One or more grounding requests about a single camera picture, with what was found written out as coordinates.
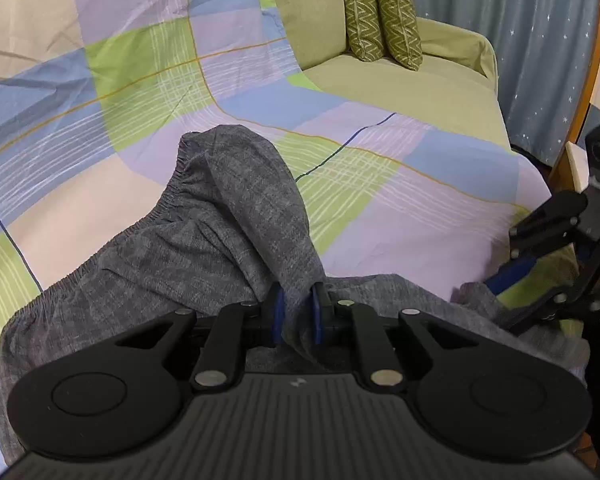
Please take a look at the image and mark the grey plaid shorts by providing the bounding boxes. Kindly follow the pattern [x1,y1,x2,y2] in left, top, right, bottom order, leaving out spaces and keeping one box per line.
[0,125,590,464]

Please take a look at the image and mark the white wooden chair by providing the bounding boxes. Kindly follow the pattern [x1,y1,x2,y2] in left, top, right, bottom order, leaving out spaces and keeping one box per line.
[548,12,600,191]

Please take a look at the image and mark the green covered sofa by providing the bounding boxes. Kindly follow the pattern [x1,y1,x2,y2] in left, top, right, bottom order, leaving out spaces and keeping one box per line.
[264,0,581,281]

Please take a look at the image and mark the blue star curtain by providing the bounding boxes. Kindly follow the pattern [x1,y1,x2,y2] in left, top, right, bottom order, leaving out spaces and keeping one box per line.
[415,0,600,165]

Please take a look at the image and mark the green zigzag cushion right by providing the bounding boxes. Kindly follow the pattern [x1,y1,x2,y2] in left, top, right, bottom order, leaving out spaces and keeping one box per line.
[378,0,422,72]

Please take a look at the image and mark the green zigzag cushion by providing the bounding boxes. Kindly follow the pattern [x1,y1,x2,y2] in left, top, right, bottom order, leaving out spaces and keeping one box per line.
[343,0,385,62]
[378,0,422,72]

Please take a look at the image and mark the green zigzag cushion left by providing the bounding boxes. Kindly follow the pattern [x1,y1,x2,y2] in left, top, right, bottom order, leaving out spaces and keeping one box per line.
[343,0,385,62]

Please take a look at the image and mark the plaid blue green sheet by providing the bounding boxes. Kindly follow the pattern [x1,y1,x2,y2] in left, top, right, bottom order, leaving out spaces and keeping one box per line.
[0,0,554,476]

